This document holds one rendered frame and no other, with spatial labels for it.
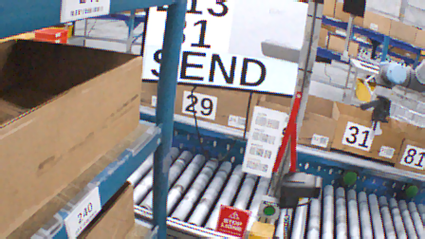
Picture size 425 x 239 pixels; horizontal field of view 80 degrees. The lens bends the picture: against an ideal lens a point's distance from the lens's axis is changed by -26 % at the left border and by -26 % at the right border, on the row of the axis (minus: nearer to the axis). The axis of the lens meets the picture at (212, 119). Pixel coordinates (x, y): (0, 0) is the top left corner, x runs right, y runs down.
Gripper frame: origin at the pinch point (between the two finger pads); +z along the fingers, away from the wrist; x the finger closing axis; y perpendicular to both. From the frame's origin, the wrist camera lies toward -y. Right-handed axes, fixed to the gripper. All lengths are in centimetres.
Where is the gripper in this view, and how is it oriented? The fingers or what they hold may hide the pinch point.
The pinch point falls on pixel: (370, 137)
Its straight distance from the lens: 157.6
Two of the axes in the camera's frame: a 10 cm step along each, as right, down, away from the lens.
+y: 9.5, 2.3, -2.1
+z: -2.0, 9.7, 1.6
